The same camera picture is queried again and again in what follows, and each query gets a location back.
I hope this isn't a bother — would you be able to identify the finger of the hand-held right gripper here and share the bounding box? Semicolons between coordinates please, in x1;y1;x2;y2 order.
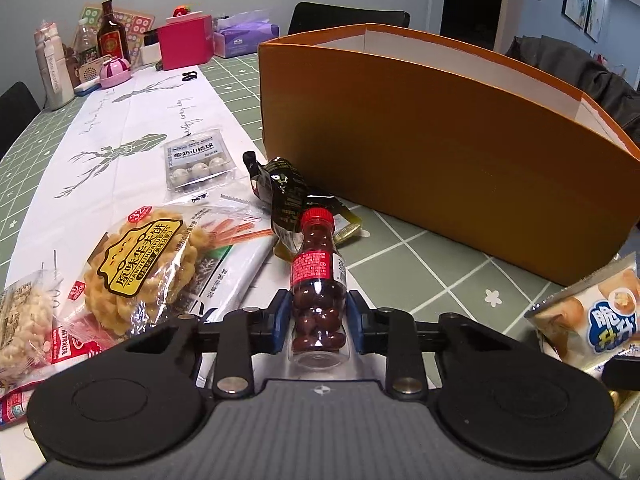
602;352;640;391

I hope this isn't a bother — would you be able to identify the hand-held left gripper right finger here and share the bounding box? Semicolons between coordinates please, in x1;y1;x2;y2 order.
347;290;516;401

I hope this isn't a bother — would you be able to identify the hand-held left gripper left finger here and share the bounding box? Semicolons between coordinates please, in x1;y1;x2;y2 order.
124;290;292;399

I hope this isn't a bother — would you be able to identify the small red-capped candy bottle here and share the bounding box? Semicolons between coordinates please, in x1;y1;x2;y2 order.
287;207;361;368

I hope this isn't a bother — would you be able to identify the yellow-green packet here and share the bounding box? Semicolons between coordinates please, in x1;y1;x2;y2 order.
275;200;368;261

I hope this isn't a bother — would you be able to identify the round yellow cookie packet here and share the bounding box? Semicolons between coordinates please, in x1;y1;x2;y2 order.
55;205;226;346

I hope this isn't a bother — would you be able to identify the orange cardboard box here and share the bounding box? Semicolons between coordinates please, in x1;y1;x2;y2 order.
257;22;640;287

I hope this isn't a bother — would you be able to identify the red and white snack packet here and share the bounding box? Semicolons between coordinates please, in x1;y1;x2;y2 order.
0;387;38;431
50;322;128;366

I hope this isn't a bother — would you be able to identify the clear puffed snack packet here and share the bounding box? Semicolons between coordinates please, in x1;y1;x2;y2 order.
0;267;66;391

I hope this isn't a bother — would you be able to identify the blue and white chip bag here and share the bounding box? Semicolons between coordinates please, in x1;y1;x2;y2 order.
524;255;640;378

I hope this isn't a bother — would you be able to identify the white and green packet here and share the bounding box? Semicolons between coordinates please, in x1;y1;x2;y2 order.
172;237;281;326

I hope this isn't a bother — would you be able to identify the white packet with orange sticks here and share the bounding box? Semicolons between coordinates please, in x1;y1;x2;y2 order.
190;192;276;251

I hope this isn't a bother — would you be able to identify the black and gold packet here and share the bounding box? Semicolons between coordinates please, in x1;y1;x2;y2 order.
242;150;321;261

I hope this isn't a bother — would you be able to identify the clear box of white balls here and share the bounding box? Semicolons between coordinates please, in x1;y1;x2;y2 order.
162;127;238;203

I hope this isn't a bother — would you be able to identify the white printed table runner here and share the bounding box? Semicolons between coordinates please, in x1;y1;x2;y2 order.
5;62;281;411

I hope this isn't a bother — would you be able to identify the purple tissue pack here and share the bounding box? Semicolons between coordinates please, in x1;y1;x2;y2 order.
214;10;281;58

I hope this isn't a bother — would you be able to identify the pink box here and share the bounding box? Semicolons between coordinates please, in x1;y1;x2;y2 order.
157;11;216;71

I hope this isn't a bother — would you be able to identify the small white box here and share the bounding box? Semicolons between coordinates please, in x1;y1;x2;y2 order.
135;42;162;66

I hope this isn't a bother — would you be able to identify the pink round case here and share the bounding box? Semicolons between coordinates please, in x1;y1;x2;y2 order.
99;57;133;90

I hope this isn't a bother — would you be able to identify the dark jacket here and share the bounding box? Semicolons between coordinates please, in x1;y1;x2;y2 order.
505;35;640;146

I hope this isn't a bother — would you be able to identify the black chair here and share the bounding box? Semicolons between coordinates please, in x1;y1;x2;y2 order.
0;81;41;161
287;1;411;36

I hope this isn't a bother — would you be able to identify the small wooden radio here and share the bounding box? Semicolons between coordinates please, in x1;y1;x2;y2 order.
75;57;108;88

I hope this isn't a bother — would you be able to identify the patterned card board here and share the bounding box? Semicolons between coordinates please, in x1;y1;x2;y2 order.
80;4;156;66

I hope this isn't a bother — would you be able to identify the dark glass bottle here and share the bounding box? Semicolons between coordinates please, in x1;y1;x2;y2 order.
96;0;124;58

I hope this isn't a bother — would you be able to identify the white tumbler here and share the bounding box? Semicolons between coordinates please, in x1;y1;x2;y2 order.
34;20;76;111

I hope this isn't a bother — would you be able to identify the clear plastic bottle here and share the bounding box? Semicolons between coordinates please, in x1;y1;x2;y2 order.
74;18;101;66

